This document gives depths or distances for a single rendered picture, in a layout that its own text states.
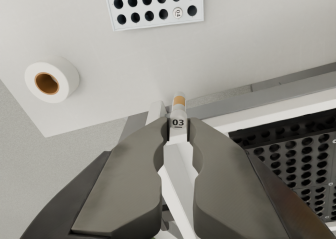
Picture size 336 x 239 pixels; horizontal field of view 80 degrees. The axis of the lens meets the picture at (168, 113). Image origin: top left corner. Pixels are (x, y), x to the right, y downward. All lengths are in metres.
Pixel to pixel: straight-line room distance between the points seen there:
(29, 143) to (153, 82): 1.47
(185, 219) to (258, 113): 0.17
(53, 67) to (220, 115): 0.25
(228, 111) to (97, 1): 0.24
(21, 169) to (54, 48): 1.67
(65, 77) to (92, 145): 1.21
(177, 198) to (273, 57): 0.26
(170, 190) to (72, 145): 1.37
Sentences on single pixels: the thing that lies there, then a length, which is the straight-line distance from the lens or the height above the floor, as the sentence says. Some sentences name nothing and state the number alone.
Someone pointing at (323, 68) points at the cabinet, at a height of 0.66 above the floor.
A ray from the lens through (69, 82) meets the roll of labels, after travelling 0.36.
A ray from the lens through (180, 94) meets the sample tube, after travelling 0.17.
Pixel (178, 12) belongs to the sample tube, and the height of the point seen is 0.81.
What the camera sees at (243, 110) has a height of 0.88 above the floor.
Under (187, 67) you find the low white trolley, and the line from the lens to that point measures 0.35.
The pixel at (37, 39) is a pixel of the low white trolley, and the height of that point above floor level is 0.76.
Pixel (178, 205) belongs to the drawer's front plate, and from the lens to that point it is 0.28.
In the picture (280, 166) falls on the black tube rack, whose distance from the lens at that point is 0.30.
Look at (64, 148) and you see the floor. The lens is 1.64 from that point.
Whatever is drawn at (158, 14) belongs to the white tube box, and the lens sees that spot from 0.30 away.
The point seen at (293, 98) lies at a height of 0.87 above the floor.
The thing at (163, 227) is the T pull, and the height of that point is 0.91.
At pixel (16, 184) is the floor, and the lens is 2.17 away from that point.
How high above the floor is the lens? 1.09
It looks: 60 degrees down
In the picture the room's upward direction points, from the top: 175 degrees counter-clockwise
